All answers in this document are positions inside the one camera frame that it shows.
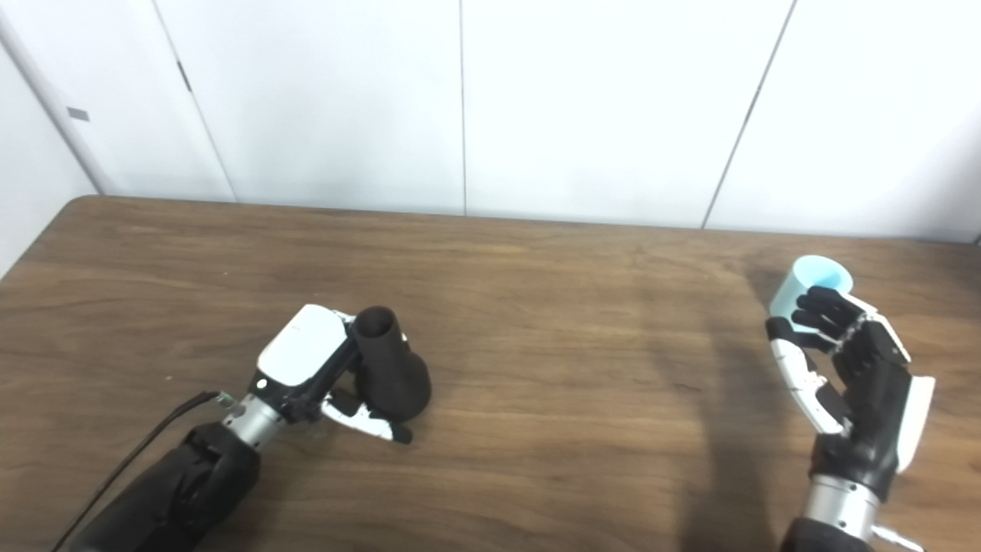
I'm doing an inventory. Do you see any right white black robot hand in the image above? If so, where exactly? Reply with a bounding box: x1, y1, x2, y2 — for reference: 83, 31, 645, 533
766, 286, 936, 499

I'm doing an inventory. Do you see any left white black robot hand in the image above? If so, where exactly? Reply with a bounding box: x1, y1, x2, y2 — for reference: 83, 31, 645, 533
247, 304, 413, 445

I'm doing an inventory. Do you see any black funnel-shaped nozzle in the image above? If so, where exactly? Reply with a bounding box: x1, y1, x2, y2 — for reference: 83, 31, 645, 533
352, 306, 432, 421

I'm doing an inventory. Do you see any light-blue hose piece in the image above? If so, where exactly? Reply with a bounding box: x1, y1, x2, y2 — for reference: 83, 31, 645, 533
769, 255, 854, 335

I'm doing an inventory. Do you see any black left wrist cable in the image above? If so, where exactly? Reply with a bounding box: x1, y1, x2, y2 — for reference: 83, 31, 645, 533
50, 391, 235, 552

